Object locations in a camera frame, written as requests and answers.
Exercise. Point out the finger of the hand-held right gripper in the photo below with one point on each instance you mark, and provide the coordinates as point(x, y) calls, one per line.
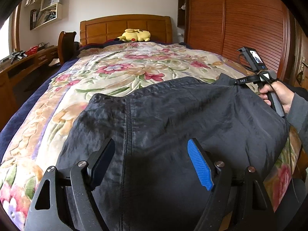
point(236, 82)

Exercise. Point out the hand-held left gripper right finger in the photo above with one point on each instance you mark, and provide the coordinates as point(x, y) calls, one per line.
point(199, 166)

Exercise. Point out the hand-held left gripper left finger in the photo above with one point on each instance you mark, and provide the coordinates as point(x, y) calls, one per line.
point(103, 163)

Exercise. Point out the black jacket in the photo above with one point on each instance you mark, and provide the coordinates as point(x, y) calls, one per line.
point(168, 115)

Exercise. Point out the person's right forearm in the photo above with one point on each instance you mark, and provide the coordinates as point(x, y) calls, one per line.
point(299, 112)

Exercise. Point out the person's right hand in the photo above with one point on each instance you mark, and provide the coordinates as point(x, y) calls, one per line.
point(282, 93)

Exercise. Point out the wooden wardrobe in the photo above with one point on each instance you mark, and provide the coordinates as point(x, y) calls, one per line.
point(240, 16)

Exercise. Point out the floral blanket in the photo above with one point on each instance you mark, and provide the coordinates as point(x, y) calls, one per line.
point(120, 69)

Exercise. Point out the yellow plush toy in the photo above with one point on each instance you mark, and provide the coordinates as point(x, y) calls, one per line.
point(137, 35)

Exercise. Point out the wooden desk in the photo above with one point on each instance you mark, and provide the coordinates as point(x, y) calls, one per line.
point(7, 89)

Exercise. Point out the wooden chair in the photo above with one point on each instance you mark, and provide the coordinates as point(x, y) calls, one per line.
point(68, 43)

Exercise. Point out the red basket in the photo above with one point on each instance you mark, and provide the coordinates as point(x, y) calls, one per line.
point(31, 51)

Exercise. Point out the wooden headboard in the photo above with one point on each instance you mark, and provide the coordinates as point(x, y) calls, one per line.
point(108, 27)

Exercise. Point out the black device on desk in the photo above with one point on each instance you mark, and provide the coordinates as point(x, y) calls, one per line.
point(18, 55)

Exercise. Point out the window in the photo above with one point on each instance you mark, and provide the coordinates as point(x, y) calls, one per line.
point(6, 43)

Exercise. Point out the cream wall shelf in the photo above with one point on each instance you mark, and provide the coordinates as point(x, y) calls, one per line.
point(59, 10)

